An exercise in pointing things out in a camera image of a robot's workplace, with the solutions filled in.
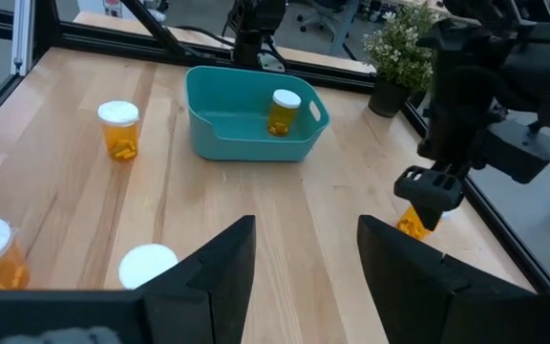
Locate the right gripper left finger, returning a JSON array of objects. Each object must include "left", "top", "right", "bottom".
[{"left": 0, "top": 215, "right": 257, "bottom": 344}]

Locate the teal plastic bin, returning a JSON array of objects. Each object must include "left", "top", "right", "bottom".
[{"left": 183, "top": 65, "right": 332, "bottom": 163}]

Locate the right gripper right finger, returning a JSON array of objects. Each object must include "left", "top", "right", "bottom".
[{"left": 356, "top": 215, "right": 550, "bottom": 344}]

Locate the potted green plant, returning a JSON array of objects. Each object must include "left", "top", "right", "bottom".
[{"left": 361, "top": 2, "right": 441, "bottom": 119}]

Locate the silver aluminium bracket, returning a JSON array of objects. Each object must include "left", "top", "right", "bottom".
[{"left": 11, "top": 0, "right": 35, "bottom": 76}]

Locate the black aluminium table frame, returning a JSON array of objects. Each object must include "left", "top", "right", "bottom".
[{"left": 0, "top": 0, "right": 550, "bottom": 293}]

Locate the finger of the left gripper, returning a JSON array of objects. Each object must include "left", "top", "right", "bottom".
[{"left": 393, "top": 164, "right": 465, "bottom": 231}]

